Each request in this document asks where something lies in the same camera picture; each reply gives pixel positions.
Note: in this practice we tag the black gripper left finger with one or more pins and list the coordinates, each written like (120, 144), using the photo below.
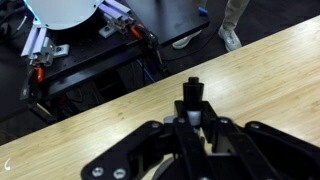
(133, 156)

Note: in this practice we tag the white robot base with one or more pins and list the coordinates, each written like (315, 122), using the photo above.
(61, 14)

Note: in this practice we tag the person's white shoe left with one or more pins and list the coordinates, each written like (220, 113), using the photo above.
(182, 43)

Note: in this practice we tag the orange handled clamp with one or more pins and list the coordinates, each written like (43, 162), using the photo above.
(140, 32)

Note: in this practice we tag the person's white shoe right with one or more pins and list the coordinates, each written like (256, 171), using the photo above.
(230, 38)

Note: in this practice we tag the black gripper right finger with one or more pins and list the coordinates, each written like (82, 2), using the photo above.
(266, 153)

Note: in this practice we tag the black mounting plate cart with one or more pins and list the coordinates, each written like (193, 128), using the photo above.
(105, 42)

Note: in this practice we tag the aluminium extrusion bracket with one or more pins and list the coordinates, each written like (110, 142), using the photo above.
(40, 49)

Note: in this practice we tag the person's white shoe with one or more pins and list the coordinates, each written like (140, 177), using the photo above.
(230, 38)
(182, 43)

